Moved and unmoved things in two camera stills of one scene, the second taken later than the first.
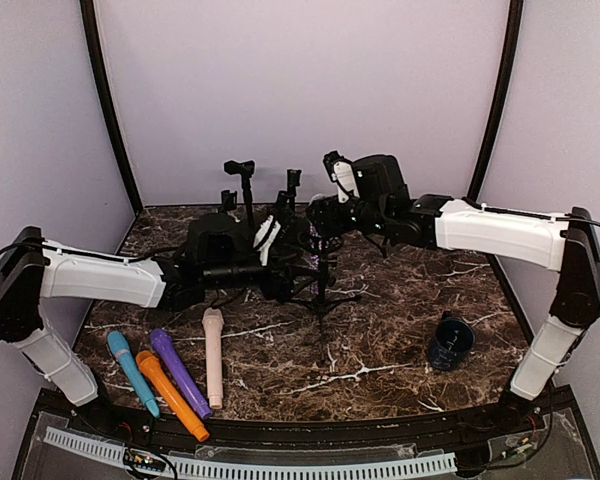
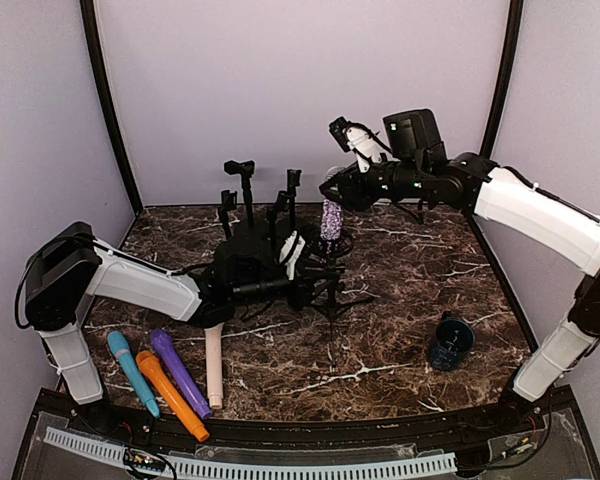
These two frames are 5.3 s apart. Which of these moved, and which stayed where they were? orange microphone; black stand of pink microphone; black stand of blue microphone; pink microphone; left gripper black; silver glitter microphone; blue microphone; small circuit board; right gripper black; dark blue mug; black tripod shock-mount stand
Moved: black tripod shock-mount stand; silver glitter microphone; left gripper black; right gripper black
Stayed: black stand of blue microphone; dark blue mug; pink microphone; blue microphone; small circuit board; black stand of pink microphone; orange microphone
